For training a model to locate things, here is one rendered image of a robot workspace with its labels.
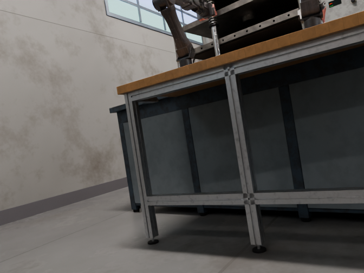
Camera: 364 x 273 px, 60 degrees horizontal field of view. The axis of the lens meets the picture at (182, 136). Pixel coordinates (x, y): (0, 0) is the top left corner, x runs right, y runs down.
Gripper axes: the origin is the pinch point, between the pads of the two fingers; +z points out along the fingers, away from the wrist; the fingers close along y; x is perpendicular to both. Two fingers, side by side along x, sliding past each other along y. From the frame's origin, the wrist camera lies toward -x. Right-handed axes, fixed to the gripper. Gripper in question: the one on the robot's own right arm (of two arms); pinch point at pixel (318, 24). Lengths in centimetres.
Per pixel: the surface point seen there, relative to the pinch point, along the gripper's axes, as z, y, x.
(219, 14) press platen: -19, 94, -88
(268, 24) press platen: 2, 52, -74
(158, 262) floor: 49, 56, 112
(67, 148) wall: 34, 263, 8
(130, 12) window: -67, 274, -190
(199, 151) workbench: 41, 74, 38
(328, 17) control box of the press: 12, 11, -75
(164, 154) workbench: 40, 104, 37
